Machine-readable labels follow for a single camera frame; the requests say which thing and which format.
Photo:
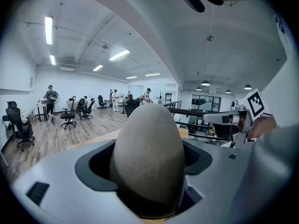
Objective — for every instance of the black pendant lamp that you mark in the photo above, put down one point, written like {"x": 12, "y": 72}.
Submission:
{"x": 205, "y": 83}
{"x": 247, "y": 87}
{"x": 198, "y": 88}
{"x": 228, "y": 91}

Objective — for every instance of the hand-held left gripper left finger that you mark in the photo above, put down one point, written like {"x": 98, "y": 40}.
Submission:
{"x": 65, "y": 195}

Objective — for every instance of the white desk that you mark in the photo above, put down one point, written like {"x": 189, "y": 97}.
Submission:
{"x": 40, "y": 106}

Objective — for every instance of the person's right forearm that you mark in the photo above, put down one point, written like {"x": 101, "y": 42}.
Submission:
{"x": 264, "y": 126}

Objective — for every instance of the ceiling sensor dome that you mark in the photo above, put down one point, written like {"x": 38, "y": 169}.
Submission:
{"x": 210, "y": 38}

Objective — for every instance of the person's white shirt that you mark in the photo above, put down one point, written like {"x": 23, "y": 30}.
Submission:
{"x": 268, "y": 171}

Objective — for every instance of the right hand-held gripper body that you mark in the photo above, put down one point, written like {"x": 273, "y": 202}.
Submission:
{"x": 243, "y": 111}

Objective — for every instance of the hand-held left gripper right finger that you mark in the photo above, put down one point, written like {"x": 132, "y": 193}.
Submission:
{"x": 217, "y": 183}

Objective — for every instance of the ceiling mounted device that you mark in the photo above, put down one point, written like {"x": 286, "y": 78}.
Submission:
{"x": 105, "y": 46}

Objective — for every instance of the group of ceiling strip lights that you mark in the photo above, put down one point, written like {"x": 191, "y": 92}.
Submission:
{"x": 48, "y": 29}

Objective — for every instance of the dark glass window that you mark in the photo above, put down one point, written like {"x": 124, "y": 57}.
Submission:
{"x": 205, "y": 102}

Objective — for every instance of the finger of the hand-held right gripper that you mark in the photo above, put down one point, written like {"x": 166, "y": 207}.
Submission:
{"x": 216, "y": 118}

